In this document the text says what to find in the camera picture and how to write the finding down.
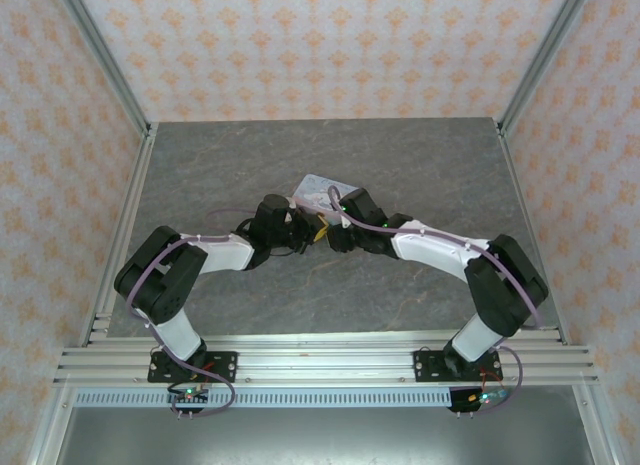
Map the cartoon print tin box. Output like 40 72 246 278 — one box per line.
290 172 365 222

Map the small circuit board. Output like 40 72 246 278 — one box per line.
449 387 512 415
167 384 212 417

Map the grey metal sheet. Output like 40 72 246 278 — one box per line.
53 405 592 465

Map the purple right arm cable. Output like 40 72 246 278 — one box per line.
326 184 545 417

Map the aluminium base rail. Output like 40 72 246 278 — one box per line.
52 333 600 387

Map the aluminium side rail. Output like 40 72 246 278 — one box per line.
78 123 160 347
496 120 572 346

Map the slotted grey cable duct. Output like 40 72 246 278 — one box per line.
74 387 501 409

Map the aluminium frame post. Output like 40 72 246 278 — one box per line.
52 0 153 137
497 0 597 137

